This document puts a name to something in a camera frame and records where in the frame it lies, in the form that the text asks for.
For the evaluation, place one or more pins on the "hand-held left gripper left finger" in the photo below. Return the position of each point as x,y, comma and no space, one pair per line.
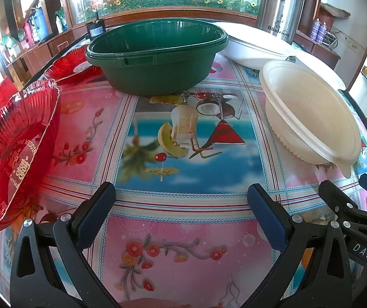
95,219

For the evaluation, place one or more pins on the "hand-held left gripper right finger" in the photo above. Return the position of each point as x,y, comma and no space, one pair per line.
267,219

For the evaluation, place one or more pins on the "red ribbed plastic plate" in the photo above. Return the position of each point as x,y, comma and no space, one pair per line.
13,154
71,62

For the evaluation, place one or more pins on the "dark green plastic bowl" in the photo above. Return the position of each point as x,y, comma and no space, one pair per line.
157,77
157,35

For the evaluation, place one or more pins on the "printed floral tablecloth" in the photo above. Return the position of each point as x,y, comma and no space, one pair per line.
183,179

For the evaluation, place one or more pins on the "cream plastic bowl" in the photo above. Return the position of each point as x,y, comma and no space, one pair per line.
302,115

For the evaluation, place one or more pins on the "white shallow bowl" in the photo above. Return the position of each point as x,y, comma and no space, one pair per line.
318,67

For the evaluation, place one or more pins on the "purple spray can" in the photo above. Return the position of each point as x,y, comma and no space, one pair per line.
316,29
323,31

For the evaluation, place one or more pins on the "wooden sideboard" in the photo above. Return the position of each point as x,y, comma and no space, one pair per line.
42,54

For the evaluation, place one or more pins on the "large white bowl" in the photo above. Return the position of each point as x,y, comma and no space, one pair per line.
254,45

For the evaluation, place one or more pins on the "wicker basket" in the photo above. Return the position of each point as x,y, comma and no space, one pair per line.
331,14

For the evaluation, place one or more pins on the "small black device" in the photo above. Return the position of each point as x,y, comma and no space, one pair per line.
95,29

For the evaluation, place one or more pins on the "pink bottle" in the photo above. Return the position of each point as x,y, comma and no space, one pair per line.
29,33

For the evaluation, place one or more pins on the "white bottle with green label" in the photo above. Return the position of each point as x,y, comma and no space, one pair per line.
61,22

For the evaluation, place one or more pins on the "blue insulated jug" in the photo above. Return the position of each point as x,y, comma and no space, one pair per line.
40,24

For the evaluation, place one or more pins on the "stainless steel thermos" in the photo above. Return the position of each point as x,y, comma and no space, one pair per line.
279,3

